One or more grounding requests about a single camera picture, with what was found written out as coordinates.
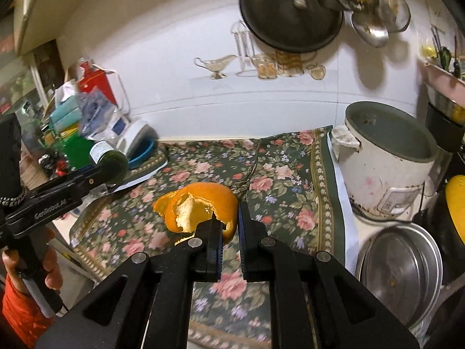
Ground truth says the dark small glass bottle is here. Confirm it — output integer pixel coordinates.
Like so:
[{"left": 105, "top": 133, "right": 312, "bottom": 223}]
[{"left": 89, "top": 140, "right": 128, "bottom": 184}]

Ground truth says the orange peel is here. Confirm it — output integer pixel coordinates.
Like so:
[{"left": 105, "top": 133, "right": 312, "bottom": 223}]
[{"left": 153, "top": 182, "right": 239, "bottom": 244}]

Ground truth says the orange sleeve forearm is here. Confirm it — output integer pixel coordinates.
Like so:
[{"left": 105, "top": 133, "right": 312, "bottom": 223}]
[{"left": 1, "top": 276, "right": 54, "bottom": 348}]

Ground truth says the person left hand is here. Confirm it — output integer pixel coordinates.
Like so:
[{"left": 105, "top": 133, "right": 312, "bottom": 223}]
[{"left": 1, "top": 226, "right": 65, "bottom": 295}]

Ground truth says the green box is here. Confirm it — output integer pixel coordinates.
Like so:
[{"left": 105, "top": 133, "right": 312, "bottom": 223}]
[{"left": 62, "top": 132, "right": 94, "bottom": 169}]

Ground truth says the blue bowl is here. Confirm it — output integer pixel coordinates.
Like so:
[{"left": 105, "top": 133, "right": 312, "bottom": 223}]
[{"left": 128, "top": 136, "right": 157, "bottom": 170}]

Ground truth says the white blue plastic bag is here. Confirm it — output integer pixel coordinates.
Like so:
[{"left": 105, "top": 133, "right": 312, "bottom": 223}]
[{"left": 76, "top": 88, "right": 130, "bottom": 145}]

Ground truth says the stainless steel pot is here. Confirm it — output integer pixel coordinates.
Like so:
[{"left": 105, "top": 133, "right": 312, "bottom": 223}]
[{"left": 355, "top": 223, "right": 443, "bottom": 331}]

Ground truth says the red container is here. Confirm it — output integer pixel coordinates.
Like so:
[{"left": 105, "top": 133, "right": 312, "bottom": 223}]
[{"left": 77, "top": 58, "right": 117, "bottom": 106}]

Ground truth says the floral green table mat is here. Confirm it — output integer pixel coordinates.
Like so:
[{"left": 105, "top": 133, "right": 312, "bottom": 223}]
[{"left": 70, "top": 127, "right": 359, "bottom": 348}]

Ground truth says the white rice cooker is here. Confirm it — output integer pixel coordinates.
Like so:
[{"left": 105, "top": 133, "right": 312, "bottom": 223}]
[{"left": 331, "top": 101, "right": 438, "bottom": 221}]

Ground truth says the yellow lid black pot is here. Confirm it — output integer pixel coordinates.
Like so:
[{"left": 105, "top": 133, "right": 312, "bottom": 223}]
[{"left": 434, "top": 175, "right": 465, "bottom": 259}]

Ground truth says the pink utensil holder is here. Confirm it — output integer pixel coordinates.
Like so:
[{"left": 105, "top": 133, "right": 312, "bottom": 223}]
[{"left": 421, "top": 63, "right": 465, "bottom": 107}]

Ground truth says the black hanging wok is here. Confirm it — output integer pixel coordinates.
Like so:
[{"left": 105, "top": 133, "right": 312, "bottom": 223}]
[{"left": 239, "top": 0, "right": 344, "bottom": 54}]

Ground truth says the hanging steel ladle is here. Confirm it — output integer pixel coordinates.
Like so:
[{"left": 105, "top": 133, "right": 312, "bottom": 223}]
[{"left": 352, "top": 0, "right": 389, "bottom": 48}]

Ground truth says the hanging strainer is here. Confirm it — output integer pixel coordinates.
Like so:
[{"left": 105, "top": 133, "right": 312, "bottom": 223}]
[{"left": 378, "top": 0, "right": 412, "bottom": 33}]

